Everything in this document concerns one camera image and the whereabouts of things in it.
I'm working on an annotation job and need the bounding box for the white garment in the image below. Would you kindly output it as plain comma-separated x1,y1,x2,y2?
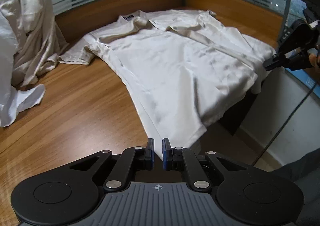
0,12,46,128

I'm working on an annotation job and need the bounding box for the right human hand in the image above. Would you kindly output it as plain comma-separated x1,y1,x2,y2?
309,51,320,70

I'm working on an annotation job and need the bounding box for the blue cardboard box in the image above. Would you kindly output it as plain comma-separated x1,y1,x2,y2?
285,68,320,98

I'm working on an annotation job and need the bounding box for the beige satin shirt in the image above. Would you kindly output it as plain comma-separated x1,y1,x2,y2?
59,9,275,155

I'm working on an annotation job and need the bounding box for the black cable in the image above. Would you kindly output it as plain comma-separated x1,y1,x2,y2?
251,83,317,166

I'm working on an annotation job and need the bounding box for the beige garment pile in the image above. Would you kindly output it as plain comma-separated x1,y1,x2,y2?
1,0,68,86

